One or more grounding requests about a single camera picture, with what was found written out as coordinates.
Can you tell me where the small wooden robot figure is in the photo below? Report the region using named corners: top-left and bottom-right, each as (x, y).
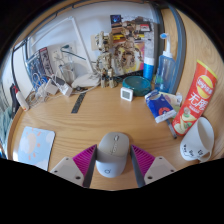
top-left (94, 31), bottom-right (120, 89)

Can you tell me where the white power strip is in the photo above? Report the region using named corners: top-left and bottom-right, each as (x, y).
top-left (57, 77), bottom-right (74, 98)

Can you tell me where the black gooseneck light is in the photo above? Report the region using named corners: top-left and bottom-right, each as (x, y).
top-left (60, 44), bottom-right (87, 62)

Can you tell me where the blue pump bottle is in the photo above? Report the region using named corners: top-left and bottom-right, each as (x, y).
top-left (154, 32), bottom-right (177, 94)

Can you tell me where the light grey computer mouse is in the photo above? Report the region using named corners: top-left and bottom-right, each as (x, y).
top-left (95, 131), bottom-right (131, 179)

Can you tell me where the white desk lamp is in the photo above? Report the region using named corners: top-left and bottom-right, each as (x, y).
top-left (26, 15), bottom-right (101, 90)

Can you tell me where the blue tissue packet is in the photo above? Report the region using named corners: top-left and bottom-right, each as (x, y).
top-left (144, 89), bottom-right (178, 124)

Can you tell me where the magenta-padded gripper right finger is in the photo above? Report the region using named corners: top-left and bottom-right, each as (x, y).
top-left (129, 144), bottom-right (177, 188)

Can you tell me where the teal blanket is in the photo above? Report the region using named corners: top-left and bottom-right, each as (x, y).
top-left (0, 106), bottom-right (13, 148)

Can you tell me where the dark pen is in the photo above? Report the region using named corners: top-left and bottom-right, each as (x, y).
top-left (165, 118), bottom-right (178, 140)

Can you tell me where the white tube with blue cap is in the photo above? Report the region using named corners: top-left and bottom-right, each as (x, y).
top-left (142, 56), bottom-right (155, 82)

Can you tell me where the red potato chips can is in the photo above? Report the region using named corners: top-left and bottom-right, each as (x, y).
top-left (172, 59), bottom-right (218, 136)

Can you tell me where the small white cube clock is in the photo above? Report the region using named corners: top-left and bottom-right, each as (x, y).
top-left (120, 86), bottom-right (135, 102)

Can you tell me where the teal round tin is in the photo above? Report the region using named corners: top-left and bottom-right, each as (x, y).
top-left (121, 75), bottom-right (153, 98)

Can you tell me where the blue robot model kit box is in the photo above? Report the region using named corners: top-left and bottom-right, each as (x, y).
top-left (25, 46), bottom-right (54, 91)

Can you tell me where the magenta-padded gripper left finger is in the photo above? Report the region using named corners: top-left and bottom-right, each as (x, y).
top-left (49, 143), bottom-right (98, 189)

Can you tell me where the white mug with doodles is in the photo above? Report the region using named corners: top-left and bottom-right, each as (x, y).
top-left (179, 116), bottom-right (215, 163)

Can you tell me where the black ruler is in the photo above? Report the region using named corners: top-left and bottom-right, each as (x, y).
top-left (70, 92), bottom-right (88, 114)

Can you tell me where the pastel sky print mouse pad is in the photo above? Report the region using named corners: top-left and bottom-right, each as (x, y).
top-left (17, 126), bottom-right (56, 171)

